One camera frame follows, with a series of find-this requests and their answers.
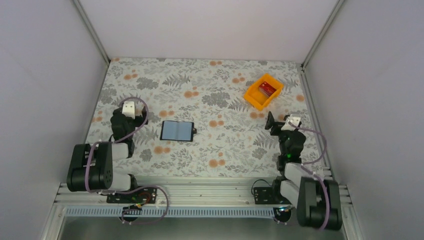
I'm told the black card holder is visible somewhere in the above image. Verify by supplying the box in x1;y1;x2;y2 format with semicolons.
160;120;197;142

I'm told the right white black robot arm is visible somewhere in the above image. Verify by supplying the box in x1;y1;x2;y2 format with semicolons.
264;112;343;231

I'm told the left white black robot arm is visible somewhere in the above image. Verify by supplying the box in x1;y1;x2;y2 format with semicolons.
66;107;149;203

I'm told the orange plastic bin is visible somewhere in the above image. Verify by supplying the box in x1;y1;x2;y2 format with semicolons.
243;73;284;111

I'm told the floral table mat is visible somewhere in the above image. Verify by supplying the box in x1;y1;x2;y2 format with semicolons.
86;57;312;178

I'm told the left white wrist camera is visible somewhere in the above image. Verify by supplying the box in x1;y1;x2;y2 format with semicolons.
121;101;136;119

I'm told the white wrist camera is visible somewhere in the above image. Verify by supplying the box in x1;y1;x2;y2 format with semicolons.
281;114;302;131
121;101;136;119

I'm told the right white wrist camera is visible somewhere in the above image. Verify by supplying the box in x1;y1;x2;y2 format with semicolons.
281;114;302;131

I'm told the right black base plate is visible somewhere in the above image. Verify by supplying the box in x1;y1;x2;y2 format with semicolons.
251;187;291;205

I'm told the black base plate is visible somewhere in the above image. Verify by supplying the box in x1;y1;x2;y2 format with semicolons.
251;187;291;205
106;187;157;204

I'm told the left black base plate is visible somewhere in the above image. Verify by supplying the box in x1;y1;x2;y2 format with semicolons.
106;187;157;204

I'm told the grey slotted cable duct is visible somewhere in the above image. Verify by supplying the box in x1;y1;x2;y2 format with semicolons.
65;206;274;219

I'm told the aluminium rail frame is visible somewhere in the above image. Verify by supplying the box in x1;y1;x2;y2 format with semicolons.
54;176;353;208

